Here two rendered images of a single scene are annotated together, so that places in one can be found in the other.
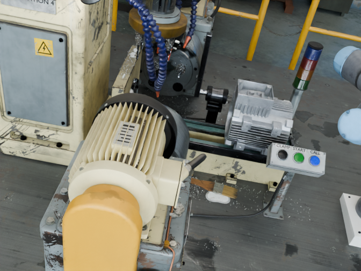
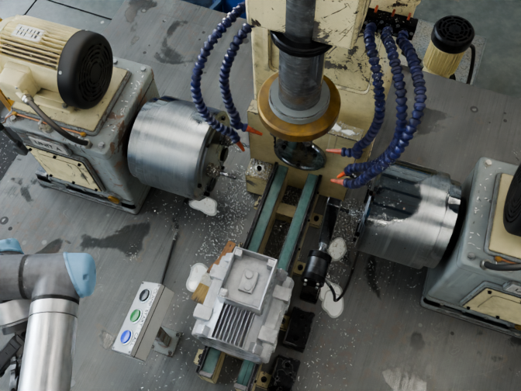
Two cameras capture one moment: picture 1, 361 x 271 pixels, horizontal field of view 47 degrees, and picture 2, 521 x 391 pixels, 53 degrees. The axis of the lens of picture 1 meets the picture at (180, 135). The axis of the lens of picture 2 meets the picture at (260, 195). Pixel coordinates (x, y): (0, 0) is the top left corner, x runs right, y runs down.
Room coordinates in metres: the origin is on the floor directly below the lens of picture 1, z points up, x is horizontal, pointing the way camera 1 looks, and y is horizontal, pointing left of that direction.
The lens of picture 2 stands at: (1.38, -0.53, 2.26)
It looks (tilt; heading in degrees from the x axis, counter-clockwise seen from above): 64 degrees down; 112
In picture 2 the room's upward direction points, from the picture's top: 3 degrees counter-clockwise
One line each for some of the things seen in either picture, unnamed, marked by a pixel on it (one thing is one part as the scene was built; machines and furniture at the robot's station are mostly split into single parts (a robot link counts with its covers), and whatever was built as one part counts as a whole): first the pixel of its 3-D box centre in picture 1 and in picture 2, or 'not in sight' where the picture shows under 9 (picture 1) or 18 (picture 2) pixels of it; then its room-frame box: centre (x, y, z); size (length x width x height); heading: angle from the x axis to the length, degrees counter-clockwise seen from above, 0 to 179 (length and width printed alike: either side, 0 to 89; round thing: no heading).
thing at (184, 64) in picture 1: (172, 55); (415, 216); (1.54, 0.10, 1.04); 0.41 x 0.25 x 0.25; 0
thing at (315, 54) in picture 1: (313, 51); not in sight; (1.51, -0.44, 1.19); 0.06 x 0.06 x 0.04
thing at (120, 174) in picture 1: (135, 214); (53, 99); (0.57, 0.06, 1.16); 0.33 x 0.26 x 0.42; 0
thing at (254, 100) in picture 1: (252, 98); (247, 282); (1.21, -0.22, 1.11); 0.12 x 0.11 x 0.07; 90
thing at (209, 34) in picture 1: (203, 66); (328, 225); (1.34, -0.03, 1.12); 0.04 x 0.03 x 0.26; 90
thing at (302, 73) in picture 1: (305, 72); not in sight; (1.51, -0.44, 1.10); 0.06 x 0.06 x 0.04
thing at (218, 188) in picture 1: (210, 186); (215, 271); (1.07, -0.14, 0.80); 0.21 x 0.05 x 0.01; 82
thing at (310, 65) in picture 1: (309, 62); not in sight; (1.51, -0.44, 1.14); 0.06 x 0.06 x 0.04
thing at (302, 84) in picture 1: (301, 81); not in sight; (1.51, -0.44, 1.05); 0.06 x 0.06 x 0.04
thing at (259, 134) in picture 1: (257, 122); (243, 308); (1.21, -0.26, 1.01); 0.20 x 0.19 x 0.19; 90
